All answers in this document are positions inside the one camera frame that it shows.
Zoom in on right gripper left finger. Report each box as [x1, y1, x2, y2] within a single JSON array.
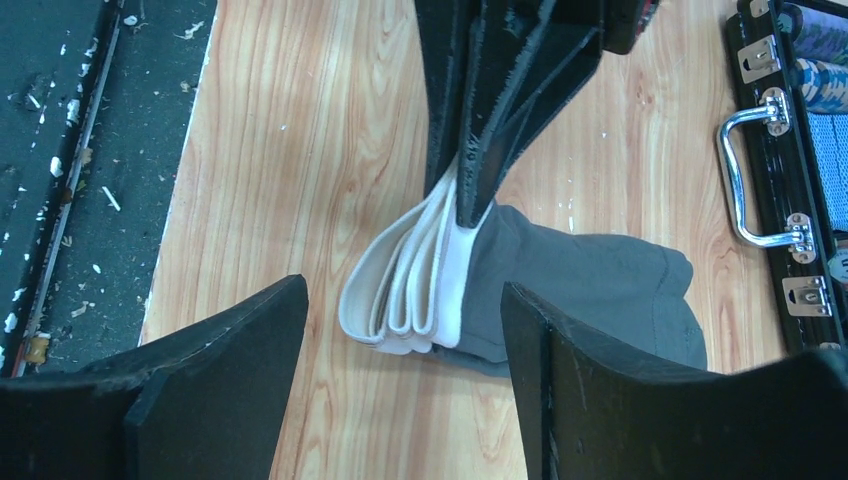
[[1, 275, 309, 479]]

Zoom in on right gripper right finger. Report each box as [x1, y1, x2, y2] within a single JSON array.
[[501, 283, 847, 479]]

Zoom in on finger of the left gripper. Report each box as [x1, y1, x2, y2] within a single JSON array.
[[414, 0, 485, 194]]

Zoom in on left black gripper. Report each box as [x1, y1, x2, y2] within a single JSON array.
[[456, 0, 661, 228]]

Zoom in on grey underwear white waistband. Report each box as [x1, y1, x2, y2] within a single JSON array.
[[338, 166, 708, 377]]

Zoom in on black poker chip case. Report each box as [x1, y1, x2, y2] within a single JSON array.
[[716, 1, 847, 353]]

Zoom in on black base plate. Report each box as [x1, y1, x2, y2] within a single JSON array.
[[1, 1, 217, 378]]

